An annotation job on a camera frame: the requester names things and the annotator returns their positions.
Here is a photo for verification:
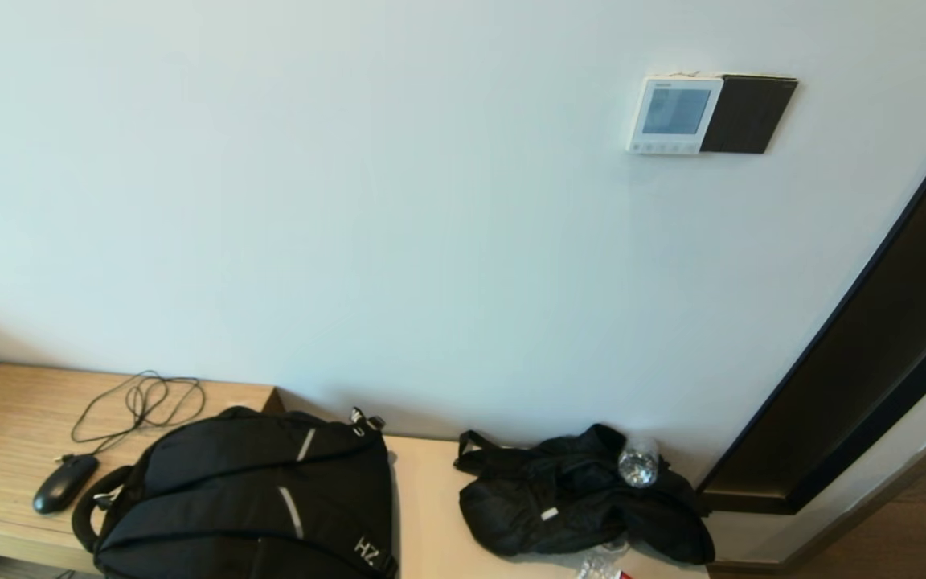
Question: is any white wall thermostat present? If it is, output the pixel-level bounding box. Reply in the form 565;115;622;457
626;75;725;155

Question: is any crumpled black soft bag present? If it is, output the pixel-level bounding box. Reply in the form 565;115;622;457
453;423;717;565

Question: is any beige low cabinet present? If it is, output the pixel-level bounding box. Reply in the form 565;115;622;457
274;386;711;579

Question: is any clear unlabelled plastic bottle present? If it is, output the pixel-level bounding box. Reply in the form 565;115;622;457
617;437;662;489

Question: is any black backpack with grey stripes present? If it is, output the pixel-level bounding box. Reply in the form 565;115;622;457
71;405;399;579

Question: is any clear bottle with red label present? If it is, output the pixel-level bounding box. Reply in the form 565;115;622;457
574;550;634;579

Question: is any black computer mouse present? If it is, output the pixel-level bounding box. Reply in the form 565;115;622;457
32;454;100;515

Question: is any wooden desk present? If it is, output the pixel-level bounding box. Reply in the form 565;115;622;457
0;359;285;573

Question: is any dark wall switch panel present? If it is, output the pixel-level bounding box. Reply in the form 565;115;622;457
700;74;799;155

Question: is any dark brown door frame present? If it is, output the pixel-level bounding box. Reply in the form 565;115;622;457
696;95;926;516

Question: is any thin black mouse cable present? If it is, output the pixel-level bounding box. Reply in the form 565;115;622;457
53;369;207;466

